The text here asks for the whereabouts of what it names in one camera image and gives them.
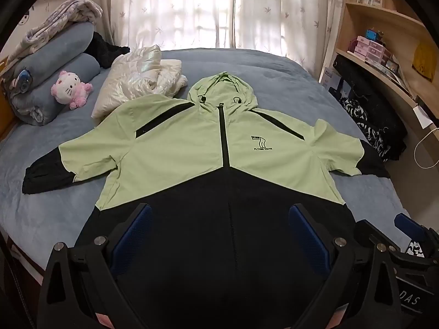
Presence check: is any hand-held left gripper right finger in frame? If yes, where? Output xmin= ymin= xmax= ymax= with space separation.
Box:
xmin=288 ymin=204 xmax=402 ymax=329

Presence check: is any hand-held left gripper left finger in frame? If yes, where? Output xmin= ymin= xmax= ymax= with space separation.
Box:
xmin=36 ymin=203 xmax=153 ymax=329

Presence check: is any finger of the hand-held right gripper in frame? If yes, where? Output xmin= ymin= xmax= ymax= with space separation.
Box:
xmin=354 ymin=221 xmax=403 ymax=264
xmin=394 ymin=213 xmax=439 ymax=257

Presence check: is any green black hooded jacket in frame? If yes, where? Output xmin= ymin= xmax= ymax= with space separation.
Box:
xmin=22 ymin=72 xmax=392 ymax=329

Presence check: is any white paper card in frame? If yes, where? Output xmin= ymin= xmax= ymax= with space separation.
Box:
xmin=413 ymin=104 xmax=434 ymax=129

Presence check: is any black white patterned cloth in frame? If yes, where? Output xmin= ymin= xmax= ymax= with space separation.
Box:
xmin=339 ymin=98 xmax=392 ymax=161

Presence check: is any black bag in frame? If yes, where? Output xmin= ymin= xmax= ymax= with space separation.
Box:
xmin=333 ymin=55 xmax=409 ymax=161

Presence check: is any white box blue print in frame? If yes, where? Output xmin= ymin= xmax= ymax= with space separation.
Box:
xmin=320 ymin=69 xmax=344 ymax=90

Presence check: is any white puffer jacket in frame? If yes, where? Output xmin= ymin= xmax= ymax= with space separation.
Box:
xmin=91 ymin=44 xmax=188 ymax=120

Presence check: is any pink white cat plush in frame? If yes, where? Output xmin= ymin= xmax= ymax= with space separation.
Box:
xmin=51 ymin=70 xmax=94 ymax=110

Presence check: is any rolled blue printed blanket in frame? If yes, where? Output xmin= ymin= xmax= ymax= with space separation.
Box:
xmin=9 ymin=53 xmax=102 ymax=126

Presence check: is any blue bed blanket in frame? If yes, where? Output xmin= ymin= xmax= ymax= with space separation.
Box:
xmin=0 ymin=46 xmax=412 ymax=282

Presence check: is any yellow cloth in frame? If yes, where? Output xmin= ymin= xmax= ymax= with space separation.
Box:
xmin=412 ymin=39 xmax=434 ymax=81

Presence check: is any wooden bed headboard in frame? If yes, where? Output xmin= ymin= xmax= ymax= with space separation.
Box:
xmin=0 ymin=56 xmax=18 ymax=141

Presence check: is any stack of pink boxes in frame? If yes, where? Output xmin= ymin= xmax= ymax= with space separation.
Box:
xmin=353 ymin=35 xmax=392 ymax=66

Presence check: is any black fuzzy cloth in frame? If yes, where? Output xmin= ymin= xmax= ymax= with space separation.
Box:
xmin=84 ymin=32 xmax=131 ymax=69

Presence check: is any floral white blanket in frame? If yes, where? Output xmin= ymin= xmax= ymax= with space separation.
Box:
xmin=7 ymin=0 xmax=103 ymax=64

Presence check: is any white cable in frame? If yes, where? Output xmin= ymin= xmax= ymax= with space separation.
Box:
xmin=413 ymin=123 xmax=439 ymax=175

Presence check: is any wooden wall shelf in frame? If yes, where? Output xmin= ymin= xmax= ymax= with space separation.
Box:
xmin=322 ymin=0 xmax=439 ymax=151

